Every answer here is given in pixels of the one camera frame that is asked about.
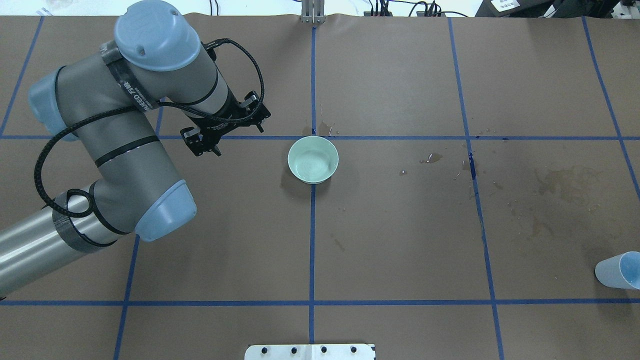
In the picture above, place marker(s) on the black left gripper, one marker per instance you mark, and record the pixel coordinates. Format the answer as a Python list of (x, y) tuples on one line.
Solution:
[(216, 129)]

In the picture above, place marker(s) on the aluminium frame post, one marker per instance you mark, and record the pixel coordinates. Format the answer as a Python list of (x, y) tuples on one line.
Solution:
[(313, 12)]

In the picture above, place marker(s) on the white pedestal column base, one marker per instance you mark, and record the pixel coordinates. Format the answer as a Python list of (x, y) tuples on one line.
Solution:
[(326, 351)]

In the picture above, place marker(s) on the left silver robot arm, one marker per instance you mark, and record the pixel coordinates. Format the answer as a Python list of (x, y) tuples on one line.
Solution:
[(154, 60)]

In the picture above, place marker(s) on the small electronics board with wires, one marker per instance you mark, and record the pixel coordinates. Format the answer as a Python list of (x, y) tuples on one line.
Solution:
[(400, 8)]

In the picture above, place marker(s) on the mint green ceramic bowl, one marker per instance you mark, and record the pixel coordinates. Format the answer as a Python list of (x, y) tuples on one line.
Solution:
[(313, 159)]

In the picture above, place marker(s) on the light blue plastic cup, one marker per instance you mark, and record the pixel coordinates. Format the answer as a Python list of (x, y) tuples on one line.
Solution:
[(620, 271)]

